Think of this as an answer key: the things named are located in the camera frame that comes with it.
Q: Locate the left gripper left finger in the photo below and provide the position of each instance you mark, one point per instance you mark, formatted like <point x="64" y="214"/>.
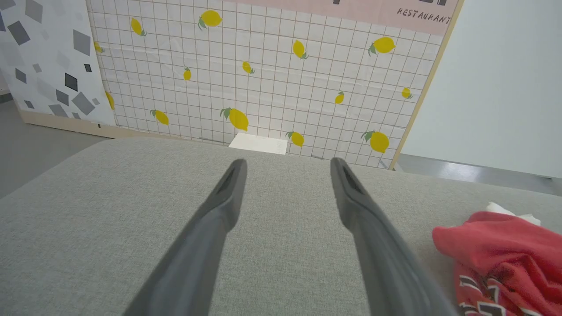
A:
<point x="197" y="254"/>

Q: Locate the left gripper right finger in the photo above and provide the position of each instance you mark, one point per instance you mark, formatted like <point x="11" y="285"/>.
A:
<point x="382" y="259"/>

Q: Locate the red and white shirt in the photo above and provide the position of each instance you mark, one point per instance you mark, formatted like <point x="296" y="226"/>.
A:
<point x="505" y="245"/>

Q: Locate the white rectangular block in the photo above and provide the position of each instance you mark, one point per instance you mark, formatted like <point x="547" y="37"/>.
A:
<point x="259" y="143"/>

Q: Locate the lemon print grid panel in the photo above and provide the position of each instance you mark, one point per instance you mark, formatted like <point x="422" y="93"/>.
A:
<point x="272" y="87"/>

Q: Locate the wooden base board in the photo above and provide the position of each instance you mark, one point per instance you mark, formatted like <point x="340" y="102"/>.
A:
<point x="66" y="125"/>

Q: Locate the grey diamond pattern panel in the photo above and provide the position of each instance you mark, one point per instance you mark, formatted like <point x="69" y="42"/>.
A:
<point x="48" y="52"/>

